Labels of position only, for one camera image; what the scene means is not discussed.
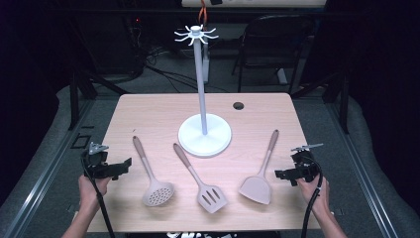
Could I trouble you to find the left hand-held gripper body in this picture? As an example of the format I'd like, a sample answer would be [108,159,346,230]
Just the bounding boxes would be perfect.
[81,141,117,181]

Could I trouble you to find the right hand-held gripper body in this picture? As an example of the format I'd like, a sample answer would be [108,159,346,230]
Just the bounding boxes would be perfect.
[290,143,325,183]

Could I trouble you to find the beige solid spatula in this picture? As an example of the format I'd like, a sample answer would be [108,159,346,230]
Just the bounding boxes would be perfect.
[238,129,280,205]

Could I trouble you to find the beige perforated skimmer spoon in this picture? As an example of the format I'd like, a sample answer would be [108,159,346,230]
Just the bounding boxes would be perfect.
[132,135,175,207]

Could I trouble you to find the beige slotted spatula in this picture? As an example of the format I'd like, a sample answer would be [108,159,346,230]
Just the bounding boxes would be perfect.
[172,142,229,214]

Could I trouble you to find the white utensil stand with hooks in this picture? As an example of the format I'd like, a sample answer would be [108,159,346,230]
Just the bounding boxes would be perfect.
[173,24,233,159]

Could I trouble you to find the person's right hand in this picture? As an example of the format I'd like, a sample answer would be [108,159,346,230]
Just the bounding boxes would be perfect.
[295,175,331,214]

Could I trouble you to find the person's left hand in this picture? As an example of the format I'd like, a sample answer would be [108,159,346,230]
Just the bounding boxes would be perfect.
[77,174,112,208]

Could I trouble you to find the person's black printed shirt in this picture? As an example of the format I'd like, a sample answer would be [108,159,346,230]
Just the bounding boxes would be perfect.
[126,230,282,238]

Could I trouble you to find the black chair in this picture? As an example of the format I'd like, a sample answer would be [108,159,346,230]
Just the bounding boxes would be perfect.
[231,14,317,95]

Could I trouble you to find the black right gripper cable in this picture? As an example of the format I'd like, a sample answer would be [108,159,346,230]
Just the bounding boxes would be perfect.
[299,154,325,238]

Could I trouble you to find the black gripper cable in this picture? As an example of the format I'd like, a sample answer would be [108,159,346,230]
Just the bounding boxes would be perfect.
[299,154,325,238]
[80,155,117,238]

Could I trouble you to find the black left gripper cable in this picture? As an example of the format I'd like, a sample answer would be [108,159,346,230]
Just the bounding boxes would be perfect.
[80,155,117,238]

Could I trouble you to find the aluminium floor rail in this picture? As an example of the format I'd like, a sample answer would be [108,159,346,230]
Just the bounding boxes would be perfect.
[325,100,400,238]
[2,98,97,238]

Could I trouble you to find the black metal stand frame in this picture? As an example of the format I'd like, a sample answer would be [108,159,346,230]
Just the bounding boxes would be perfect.
[66,63,131,132]
[290,69,351,135]

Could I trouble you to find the black floor cables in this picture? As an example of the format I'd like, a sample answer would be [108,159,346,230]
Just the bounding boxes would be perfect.
[145,48,230,94]

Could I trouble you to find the orange strap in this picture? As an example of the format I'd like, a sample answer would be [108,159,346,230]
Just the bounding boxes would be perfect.
[197,0,209,28]

